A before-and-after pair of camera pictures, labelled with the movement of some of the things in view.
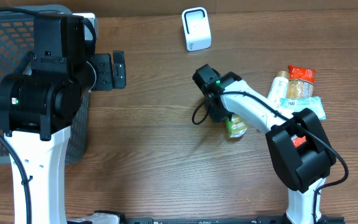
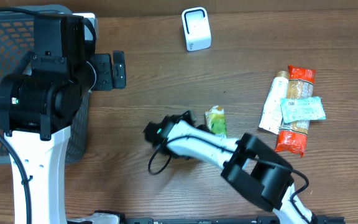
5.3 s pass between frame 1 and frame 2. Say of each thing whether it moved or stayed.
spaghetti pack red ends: stayed
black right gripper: moved
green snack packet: moved
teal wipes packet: stayed
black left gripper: stayed
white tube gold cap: stayed
